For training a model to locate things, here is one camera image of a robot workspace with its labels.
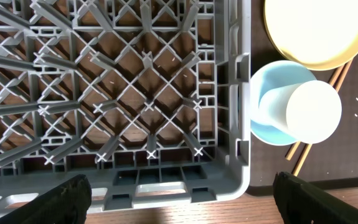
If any grey plastic dishwasher rack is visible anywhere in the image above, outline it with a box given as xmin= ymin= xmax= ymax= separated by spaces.
xmin=0 ymin=0 xmax=252 ymax=217

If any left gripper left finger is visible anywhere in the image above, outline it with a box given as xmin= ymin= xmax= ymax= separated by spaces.
xmin=0 ymin=174 xmax=92 ymax=224

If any yellow round plate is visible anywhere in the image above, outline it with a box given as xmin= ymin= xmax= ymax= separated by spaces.
xmin=263 ymin=0 xmax=358 ymax=71

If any pale green cup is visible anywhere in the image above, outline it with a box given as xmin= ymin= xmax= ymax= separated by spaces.
xmin=259 ymin=80 xmax=342 ymax=144

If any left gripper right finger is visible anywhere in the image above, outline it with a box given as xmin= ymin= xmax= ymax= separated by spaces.
xmin=273 ymin=172 xmax=358 ymax=224

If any wooden chopstick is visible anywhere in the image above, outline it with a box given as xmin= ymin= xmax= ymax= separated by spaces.
xmin=292 ymin=59 xmax=353 ymax=176
xmin=285 ymin=65 xmax=344 ymax=161

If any lower wooden chopstick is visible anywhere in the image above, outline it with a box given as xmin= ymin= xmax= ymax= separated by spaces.
xmin=292 ymin=59 xmax=353 ymax=176

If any upper wooden chopstick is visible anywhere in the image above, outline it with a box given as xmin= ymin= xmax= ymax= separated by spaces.
xmin=285 ymin=65 xmax=344 ymax=161

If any light blue bowl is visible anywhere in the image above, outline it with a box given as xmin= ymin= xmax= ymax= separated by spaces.
xmin=250 ymin=60 xmax=316 ymax=146

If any dark brown serving tray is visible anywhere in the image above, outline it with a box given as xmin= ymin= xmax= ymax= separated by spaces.
xmin=247 ymin=0 xmax=358 ymax=187

